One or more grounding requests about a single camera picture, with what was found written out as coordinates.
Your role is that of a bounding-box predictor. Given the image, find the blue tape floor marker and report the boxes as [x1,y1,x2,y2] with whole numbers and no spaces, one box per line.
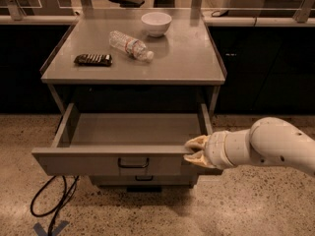
[32,220,69,236]

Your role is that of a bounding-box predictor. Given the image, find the clear plastic water bottle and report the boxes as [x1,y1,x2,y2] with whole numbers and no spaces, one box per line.
[109,30,155,62]

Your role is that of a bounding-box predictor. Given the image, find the white ceramic bowl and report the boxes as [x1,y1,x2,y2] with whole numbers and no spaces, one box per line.
[141,12,172,37]

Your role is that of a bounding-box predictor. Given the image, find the glass partition with frame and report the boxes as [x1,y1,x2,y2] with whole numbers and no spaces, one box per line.
[0,0,315,24]

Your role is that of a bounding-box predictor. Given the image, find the grey metal drawer cabinet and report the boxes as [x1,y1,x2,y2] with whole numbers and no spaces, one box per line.
[38,7,228,193]

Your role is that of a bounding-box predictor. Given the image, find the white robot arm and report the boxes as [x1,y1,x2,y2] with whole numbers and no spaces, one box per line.
[184,117,315,177]

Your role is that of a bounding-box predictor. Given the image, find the dark striped snack bar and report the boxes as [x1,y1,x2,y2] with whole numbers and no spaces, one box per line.
[74,54,112,67]

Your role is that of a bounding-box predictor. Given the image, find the black floor cable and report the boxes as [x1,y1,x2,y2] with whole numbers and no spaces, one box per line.
[29,175,81,236]

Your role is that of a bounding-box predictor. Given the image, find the grey top drawer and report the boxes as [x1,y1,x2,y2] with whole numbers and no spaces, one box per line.
[32,103,212,177]

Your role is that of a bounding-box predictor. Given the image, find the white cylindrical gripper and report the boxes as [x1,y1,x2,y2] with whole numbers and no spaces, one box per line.
[184,130,263,170]

